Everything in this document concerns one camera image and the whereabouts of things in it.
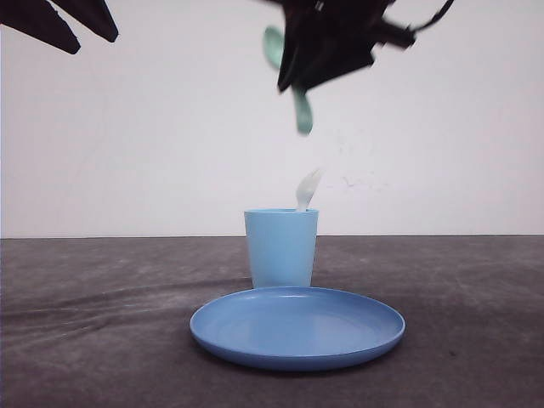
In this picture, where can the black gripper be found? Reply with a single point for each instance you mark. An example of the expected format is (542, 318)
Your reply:
(328, 39)

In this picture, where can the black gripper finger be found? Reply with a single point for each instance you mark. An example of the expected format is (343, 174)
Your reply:
(38, 19)
(94, 14)

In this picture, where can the mint green plastic spoon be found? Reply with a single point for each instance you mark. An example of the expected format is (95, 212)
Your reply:
(273, 47)

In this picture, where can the white plastic fork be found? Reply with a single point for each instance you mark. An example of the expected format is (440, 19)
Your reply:
(307, 188)

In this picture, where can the light blue plastic cup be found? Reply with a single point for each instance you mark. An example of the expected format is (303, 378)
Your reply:
(281, 246)

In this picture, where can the blue plastic plate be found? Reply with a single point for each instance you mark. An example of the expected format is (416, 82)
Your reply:
(297, 328)

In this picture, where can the dark grey table cloth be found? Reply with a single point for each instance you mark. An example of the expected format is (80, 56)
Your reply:
(106, 323)

